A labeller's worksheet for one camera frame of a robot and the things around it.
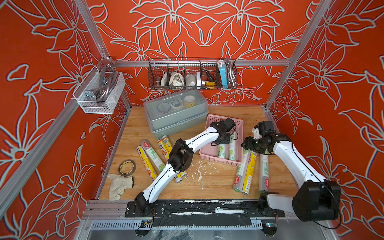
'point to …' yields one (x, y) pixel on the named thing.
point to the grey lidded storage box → (170, 112)
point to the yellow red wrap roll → (178, 177)
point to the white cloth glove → (118, 185)
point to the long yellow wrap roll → (249, 177)
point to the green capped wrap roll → (159, 163)
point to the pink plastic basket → (209, 151)
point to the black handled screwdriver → (208, 74)
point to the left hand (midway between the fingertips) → (226, 140)
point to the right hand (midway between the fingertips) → (243, 144)
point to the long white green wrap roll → (241, 170)
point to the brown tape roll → (129, 174)
